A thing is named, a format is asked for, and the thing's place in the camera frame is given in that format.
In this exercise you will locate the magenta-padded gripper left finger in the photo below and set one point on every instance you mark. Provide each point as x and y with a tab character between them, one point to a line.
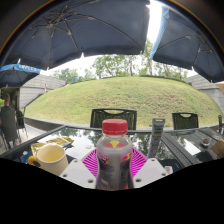
76	171

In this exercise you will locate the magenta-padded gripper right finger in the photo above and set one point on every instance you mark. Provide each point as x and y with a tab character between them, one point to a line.
150	170

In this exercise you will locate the red-capped clear drink bottle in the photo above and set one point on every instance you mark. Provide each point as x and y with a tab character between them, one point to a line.
114	160

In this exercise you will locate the pale yellow mug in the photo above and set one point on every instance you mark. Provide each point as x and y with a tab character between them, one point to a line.
51	158

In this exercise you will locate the dark mesh patio chair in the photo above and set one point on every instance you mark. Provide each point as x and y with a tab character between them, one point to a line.
185	120
113	118

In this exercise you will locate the small dark cup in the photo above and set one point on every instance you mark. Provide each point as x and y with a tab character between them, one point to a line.
205	142

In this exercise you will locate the brown paper bag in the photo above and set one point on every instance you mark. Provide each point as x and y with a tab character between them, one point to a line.
218	147

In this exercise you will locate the grey patio chair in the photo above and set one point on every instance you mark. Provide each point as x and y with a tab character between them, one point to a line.
8	130

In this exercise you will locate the grey roofed building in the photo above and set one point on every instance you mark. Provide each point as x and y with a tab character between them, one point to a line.
38	88

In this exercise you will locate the person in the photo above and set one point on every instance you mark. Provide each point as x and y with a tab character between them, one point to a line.
6	111

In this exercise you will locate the blue umbrella with white lettering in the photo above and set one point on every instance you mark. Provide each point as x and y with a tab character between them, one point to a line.
16	73

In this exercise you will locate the large navy patio umbrella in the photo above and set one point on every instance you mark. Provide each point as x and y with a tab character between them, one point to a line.
83	30

